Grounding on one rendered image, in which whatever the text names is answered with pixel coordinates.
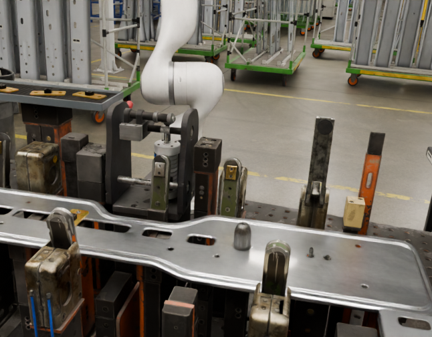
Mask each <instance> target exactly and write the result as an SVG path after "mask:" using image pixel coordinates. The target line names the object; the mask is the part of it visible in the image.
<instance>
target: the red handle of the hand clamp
mask: <svg viewBox="0 0 432 337"><path fill-rule="evenodd" d="M320 193H321V191H320V182H316V181H312V190H311V191H310V195H311V196H312V197H313V198H318V197H319V196H320Z"/></svg>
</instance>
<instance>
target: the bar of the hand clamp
mask: <svg viewBox="0 0 432 337"><path fill-rule="evenodd" d="M334 122H335V119H334V118H331V117H324V116H317V117H316V121H315V127H314V137H313V143H312V153H311V158H310V168H309V174H308V184H307V191H306V203H309V202H310V191H311V186H312V181H316V182H321V183H322V184H321V190H320V191H321V193H320V199H319V203H320V204H321V205H323V204H324V195H325V189H326V180H327V175H328V165H329V160H330V151H331V146H332V137H333V132H334Z"/></svg>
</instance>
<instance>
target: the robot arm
mask: <svg viewBox="0 0 432 337"><path fill-rule="evenodd" d="M196 23H197V0H161V26H160V33H159V37H158V41H157V43H156V46H155V48H154V50H153V52H152V54H151V56H150V58H149V60H148V61H147V63H146V65H145V67H144V70H143V72H142V75H141V77H140V93H141V94H142V96H143V98H144V99H145V100H146V101H147V102H149V103H151V104H154V105H159V106H174V105H175V106H176V105H189V106H190V108H196V109H197V111H198V115H199V135H198V141H199V139H200V138H201V137H202V131H203V123H204V121H205V119H206V117H207V115H208V113H210V111H211V110H212V109H213V108H214V106H215V105H216V104H217V103H218V101H219V100H220V98H221V96H222V94H223V92H224V86H225V80H224V75H223V73H222V71H221V70H220V69H219V68H218V67H217V66H216V65H214V64H211V63H207V62H172V56H173V54H174V53H175V52H176V51H177V50H178V49H179V48H180V47H182V46H183V45H185V44H186V43H187V42H188V41H189V40H190V39H191V37H192V36H193V34H194V32H195V28H196ZM185 112H186V111H185ZM185 112H183V113H182V114H179V115H177V116H175V117H176V120H175V122H174V123H173V124H171V125H170V127H177V128H180V127H181V121H182V118H183V114H184V113H185Z"/></svg>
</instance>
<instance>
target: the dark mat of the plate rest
mask: <svg viewBox="0 0 432 337"><path fill-rule="evenodd" d="M0 84H5V85H6V87H9V88H16V89H19V91H16V92H11V93H5V92H0V93H2V94H15V95H22V96H31V95H30V93H31V92H32V91H44V89H45V88H51V89H52V91H66V94H65V95H64V96H35V97H41V98H54V99H60V100H73V101H81V102H93V103H100V104H101V103H103V102H105V101H107V100H108V99H110V98H111V97H113V96H115V95H117V94H114V93H107V92H94V93H95V94H101V95H105V96H107V97H106V98H103V99H101V100H96V99H91V98H83V97H79V96H73V95H72V94H74V93H77V92H86V90H73V89H66V88H53V87H46V86H32V85H25V84H12V83H5V82H0Z"/></svg>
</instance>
